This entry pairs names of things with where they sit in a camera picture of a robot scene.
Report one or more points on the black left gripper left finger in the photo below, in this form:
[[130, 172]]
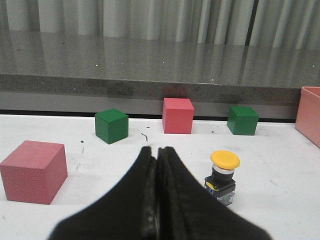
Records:
[[126, 212]]

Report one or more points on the pink plastic bin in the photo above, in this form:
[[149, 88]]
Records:
[[308, 114]]

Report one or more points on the yellow push button switch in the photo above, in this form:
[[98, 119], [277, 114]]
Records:
[[220, 184]]

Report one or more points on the green cube block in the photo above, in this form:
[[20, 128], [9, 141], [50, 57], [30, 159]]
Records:
[[111, 125], [242, 120]]

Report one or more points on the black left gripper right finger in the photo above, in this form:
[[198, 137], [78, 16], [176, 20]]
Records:
[[188, 212]]

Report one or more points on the green cube block at left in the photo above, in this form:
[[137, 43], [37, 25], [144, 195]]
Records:
[[111, 125]]

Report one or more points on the grey stone counter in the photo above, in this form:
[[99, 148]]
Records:
[[54, 72]]

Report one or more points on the large pink cube block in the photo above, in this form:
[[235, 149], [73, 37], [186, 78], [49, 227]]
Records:
[[34, 172]]

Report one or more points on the grey curtain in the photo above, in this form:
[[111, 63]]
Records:
[[293, 24]]

